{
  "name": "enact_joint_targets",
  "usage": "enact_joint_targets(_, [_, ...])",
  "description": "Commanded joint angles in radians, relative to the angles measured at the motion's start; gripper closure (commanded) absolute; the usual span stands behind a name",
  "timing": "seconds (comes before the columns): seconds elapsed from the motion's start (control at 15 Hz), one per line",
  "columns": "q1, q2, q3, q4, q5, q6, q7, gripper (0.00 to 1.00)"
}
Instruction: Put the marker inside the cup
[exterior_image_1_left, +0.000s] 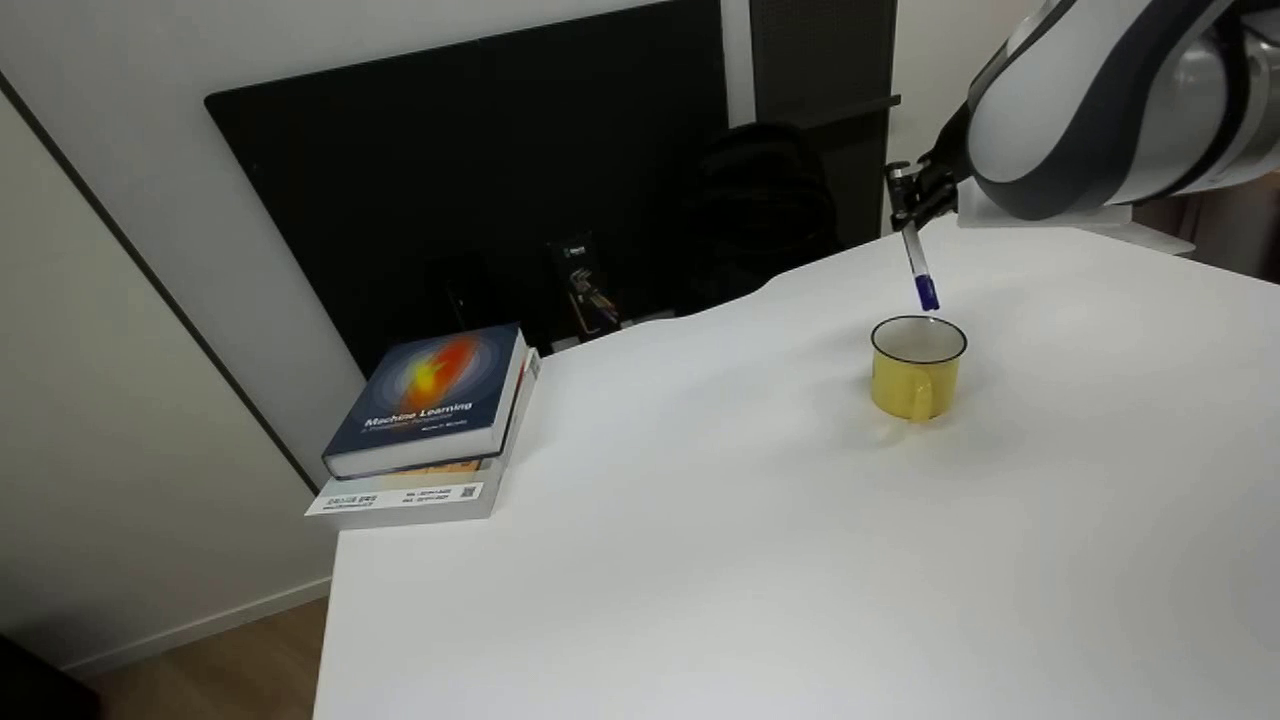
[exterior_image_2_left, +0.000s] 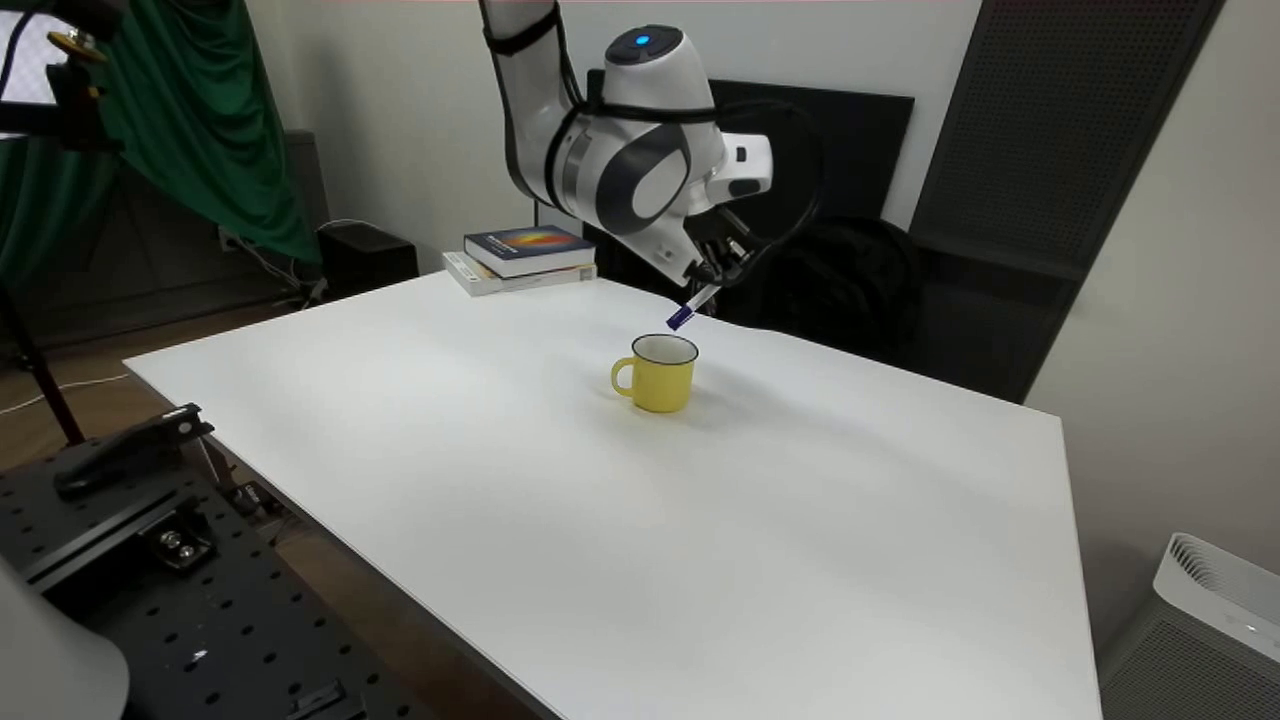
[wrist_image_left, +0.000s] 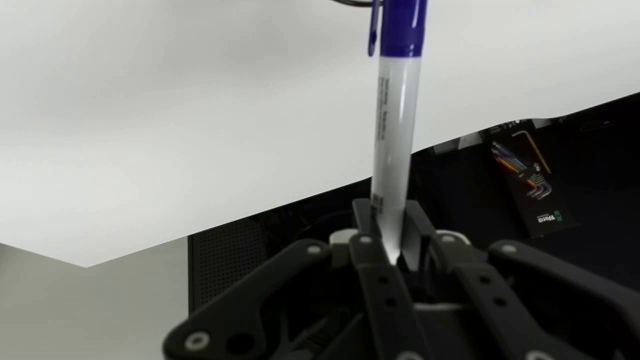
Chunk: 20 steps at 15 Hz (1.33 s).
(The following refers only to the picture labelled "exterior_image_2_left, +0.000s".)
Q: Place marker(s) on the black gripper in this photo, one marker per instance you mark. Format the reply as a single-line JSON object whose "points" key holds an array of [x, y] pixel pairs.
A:
{"points": [[723, 238]]}

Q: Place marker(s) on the white marker with blue cap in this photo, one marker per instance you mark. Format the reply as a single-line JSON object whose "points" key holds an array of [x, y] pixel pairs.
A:
{"points": [[680, 315]]}

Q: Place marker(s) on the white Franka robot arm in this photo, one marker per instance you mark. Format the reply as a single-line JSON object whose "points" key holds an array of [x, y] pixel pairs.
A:
{"points": [[600, 133]]}

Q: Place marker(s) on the yellow enamel mug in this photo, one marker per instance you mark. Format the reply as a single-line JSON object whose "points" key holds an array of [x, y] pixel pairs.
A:
{"points": [[663, 377]]}

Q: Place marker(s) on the blue hardcover book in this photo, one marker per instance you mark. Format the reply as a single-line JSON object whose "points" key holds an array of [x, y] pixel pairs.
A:
{"points": [[524, 250]]}

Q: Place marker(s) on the stack of books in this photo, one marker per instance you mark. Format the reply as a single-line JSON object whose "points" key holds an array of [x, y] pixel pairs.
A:
{"points": [[515, 280]]}

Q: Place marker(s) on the black speaker box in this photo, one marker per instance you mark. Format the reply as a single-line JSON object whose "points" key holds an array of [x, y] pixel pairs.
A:
{"points": [[371, 256]]}

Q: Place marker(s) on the dark door panel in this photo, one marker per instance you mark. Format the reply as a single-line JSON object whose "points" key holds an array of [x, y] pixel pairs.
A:
{"points": [[1052, 160]]}

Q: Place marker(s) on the green curtain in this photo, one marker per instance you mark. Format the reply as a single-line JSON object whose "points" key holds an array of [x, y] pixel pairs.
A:
{"points": [[201, 120]]}

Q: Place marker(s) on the small black mounting block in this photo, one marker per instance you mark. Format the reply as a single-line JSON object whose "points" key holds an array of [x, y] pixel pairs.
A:
{"points": [[186, 547]]}

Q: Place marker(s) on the white floor appliance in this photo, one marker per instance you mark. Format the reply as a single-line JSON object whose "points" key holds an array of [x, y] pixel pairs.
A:
{"points": [[1206, 624]]}

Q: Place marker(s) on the black tripod leg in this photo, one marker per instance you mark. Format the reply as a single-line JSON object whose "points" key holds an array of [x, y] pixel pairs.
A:
{"points": [[43, 366]]}

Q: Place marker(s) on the monitor screen on stand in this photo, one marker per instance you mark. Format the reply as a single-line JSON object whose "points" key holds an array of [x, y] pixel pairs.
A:
{"points": [[33, 72]]}

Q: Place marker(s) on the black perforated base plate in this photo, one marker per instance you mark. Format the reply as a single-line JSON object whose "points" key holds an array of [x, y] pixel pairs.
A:
{"points": [[213, 613]]}

